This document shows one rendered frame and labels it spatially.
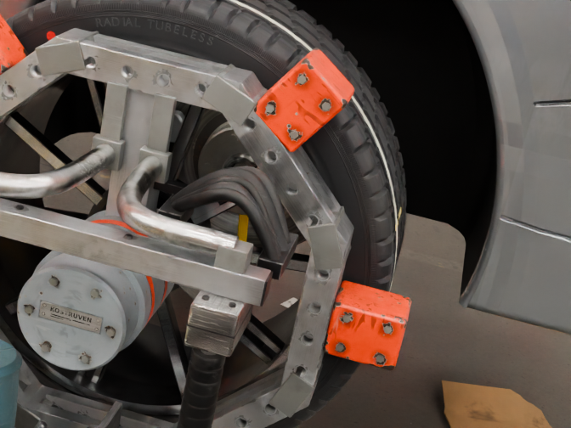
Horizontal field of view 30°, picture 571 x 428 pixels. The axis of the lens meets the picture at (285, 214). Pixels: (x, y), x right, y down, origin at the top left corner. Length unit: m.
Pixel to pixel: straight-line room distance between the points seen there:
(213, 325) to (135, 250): 0.11
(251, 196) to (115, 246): 0.15
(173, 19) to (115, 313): 0.36
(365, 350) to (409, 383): 1.69
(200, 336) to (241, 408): 0.30
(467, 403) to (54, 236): 1.96
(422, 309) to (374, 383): 0.55
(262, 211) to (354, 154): 0.20
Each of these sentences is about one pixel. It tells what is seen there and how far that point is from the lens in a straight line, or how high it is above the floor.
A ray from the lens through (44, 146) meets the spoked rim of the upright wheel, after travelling 1.43.
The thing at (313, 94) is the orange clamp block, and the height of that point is 1.13.
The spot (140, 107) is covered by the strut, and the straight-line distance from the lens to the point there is 1.26.
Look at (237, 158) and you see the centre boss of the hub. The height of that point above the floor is 0.87.
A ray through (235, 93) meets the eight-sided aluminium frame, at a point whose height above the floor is 1.11.
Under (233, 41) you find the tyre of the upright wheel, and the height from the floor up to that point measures 1.14.
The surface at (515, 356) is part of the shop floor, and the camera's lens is 3.31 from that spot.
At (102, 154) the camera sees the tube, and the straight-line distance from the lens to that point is 1.23.
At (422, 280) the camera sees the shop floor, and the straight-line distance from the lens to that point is 3.62.
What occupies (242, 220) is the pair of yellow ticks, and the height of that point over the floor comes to 0.75.
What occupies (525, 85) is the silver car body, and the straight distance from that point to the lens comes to 1.58.
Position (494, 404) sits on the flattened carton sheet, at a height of 0.02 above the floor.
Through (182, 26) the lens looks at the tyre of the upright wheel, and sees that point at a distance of 1.30.
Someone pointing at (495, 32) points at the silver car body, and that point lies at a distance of 1.56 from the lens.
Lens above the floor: 1.44
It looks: 22 degrees down
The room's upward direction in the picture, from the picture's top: 12 degrees clockwise
